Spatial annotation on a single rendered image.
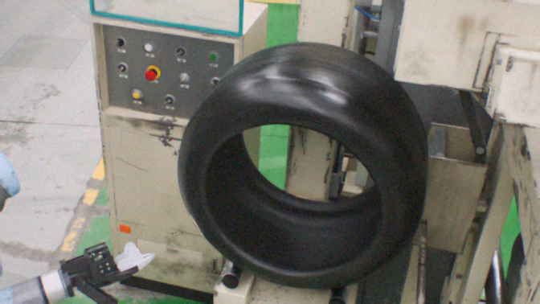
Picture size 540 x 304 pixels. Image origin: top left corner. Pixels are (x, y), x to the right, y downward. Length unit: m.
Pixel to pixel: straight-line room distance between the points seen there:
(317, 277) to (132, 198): 1.22
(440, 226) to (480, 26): 0.94
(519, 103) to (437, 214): 0.92
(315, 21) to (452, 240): 0.72
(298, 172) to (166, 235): 0.95
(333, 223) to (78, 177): 2.17
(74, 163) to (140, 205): 1.28
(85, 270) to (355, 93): 0.74
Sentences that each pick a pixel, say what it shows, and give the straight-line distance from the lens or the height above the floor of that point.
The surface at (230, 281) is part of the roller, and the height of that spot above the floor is 0.90.
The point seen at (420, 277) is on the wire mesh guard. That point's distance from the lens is 1.57.
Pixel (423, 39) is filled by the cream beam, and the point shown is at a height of 1.71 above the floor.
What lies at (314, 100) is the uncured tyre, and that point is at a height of 1.46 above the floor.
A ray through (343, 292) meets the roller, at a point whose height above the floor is 0.92.
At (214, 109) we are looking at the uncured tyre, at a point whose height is 1.39.
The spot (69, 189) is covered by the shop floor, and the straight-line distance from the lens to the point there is 3.58.
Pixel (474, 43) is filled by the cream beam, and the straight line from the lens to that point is 0.94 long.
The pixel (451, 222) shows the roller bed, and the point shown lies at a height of 1.01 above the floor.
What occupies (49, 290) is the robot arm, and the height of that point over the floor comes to 1.01.
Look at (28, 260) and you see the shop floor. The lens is 3.16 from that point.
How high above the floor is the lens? 2.03
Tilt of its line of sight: 32 degrees down
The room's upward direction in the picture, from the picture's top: 4 degrees clockwise
